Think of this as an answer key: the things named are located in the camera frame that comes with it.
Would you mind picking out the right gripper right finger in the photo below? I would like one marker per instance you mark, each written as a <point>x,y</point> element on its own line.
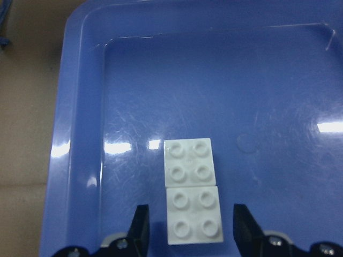
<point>247,233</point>

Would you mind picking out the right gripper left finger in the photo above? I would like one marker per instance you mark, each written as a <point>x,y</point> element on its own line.
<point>138,235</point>

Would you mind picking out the blue plastic tray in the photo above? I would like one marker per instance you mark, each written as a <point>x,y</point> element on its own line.
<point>259,78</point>

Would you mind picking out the brown paper table cover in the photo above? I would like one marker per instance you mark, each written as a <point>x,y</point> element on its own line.
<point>29,79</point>

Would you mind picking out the white block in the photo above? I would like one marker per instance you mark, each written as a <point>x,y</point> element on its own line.
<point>188,163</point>
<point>193,215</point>

